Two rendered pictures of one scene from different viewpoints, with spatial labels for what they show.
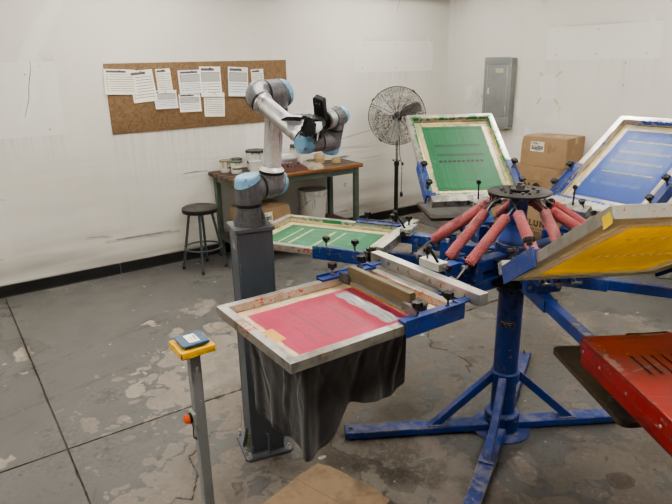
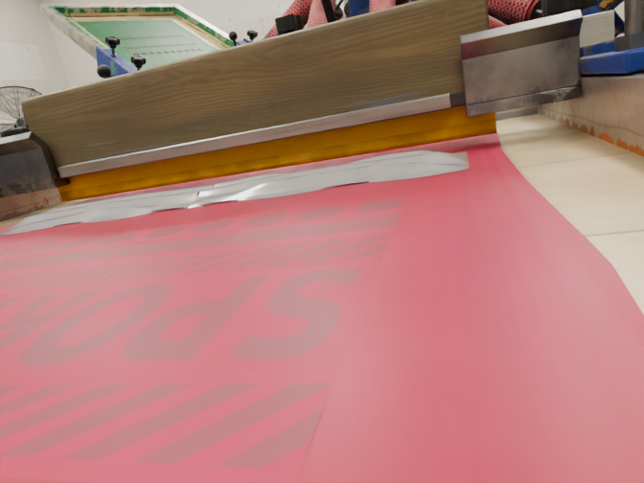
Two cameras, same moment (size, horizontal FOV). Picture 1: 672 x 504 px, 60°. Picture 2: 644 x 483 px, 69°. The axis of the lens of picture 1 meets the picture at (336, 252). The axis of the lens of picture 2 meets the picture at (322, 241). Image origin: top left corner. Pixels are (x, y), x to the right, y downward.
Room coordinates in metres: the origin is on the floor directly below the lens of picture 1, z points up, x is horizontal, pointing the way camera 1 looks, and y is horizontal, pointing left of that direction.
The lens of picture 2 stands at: (1.89, 0.03, 1.00)
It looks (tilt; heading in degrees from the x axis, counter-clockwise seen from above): 16 degrees down; 323
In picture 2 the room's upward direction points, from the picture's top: 11 degrees counter-clockwise
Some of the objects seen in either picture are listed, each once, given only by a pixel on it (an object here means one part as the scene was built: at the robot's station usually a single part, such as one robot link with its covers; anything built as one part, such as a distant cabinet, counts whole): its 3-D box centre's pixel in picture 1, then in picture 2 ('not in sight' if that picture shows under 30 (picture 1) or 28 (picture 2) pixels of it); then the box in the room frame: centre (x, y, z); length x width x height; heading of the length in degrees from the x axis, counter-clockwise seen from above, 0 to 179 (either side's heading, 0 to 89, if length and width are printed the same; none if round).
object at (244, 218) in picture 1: (249, 213); not in sight; (2.62, 0.40, 1.25); 0.15 x 0.15 x 0.10
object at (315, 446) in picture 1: (359, 388); not in sight; (1.93, -0.08, 0.74); 0.46 x 0.04 x 0.42; 124
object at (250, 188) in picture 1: (249, 188); not in sight; (2.63, 0.39, 1.37); 0.13 x 0.12 x 0.14; 136
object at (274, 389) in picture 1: (277, 385); not in sight; (1.97, 0.23, 0.74); 0.45 x 0.03 x 0.43; 34
